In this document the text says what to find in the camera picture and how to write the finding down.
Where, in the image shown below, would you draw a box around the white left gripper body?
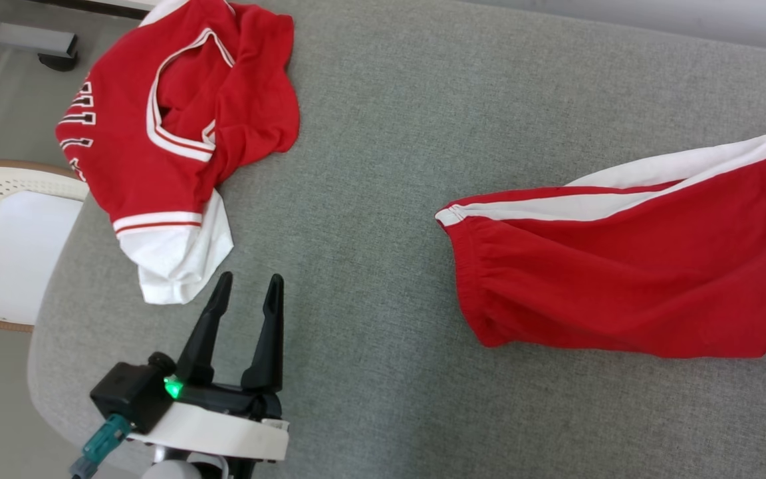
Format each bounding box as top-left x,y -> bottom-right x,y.
127,382 -> 290,462

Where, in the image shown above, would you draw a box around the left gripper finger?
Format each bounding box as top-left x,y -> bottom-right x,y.
241,273 -> 286,391
176,271 -> 234,385

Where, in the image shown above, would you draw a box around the red shorts white stripe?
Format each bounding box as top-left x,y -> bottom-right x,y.
435,126 -> 766,360

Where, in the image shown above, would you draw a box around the red jersey white sleeves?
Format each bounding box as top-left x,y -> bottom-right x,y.
55,0 -> 301,305

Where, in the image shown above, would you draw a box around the grey fabric sofa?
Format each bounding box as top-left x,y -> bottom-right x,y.
27,0 -> 766,479

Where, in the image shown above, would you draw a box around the grey metal frame leg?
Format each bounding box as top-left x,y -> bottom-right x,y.
0,0 -> 81,73

